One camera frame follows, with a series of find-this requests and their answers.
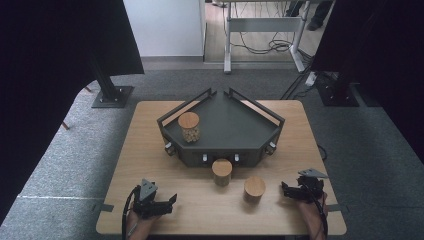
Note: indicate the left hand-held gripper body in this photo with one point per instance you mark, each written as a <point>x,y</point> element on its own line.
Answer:
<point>146,206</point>

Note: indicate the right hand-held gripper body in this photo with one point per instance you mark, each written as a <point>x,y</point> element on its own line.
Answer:
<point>310,189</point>

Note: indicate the short jar with wooden lid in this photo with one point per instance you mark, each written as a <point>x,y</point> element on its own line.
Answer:
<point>254,186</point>

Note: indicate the glass jar with dark contents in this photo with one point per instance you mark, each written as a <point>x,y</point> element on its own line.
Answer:
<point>222,168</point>

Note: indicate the glass jar with pale beans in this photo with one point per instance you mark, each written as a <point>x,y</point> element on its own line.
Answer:
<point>189,126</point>

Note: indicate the dark corner shelf rack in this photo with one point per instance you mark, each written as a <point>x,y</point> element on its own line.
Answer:
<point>233,130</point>

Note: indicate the person's left hand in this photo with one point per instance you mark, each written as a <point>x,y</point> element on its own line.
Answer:
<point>140,226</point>

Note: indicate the black metal stand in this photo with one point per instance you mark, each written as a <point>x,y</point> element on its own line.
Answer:
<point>338,95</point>
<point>111,95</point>

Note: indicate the white power plug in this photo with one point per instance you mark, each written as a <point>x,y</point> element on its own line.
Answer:
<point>310,79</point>

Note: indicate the brown wooden leg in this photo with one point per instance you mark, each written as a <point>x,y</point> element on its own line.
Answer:
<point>87,89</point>
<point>65,125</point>

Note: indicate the black curtain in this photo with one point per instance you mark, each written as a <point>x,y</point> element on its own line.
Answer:
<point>383,50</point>
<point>43,83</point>

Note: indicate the grey metal bracket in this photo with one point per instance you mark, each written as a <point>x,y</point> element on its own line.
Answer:
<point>340,208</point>
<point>103,208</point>

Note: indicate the white desk frame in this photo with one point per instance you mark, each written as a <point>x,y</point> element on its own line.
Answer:
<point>263,25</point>

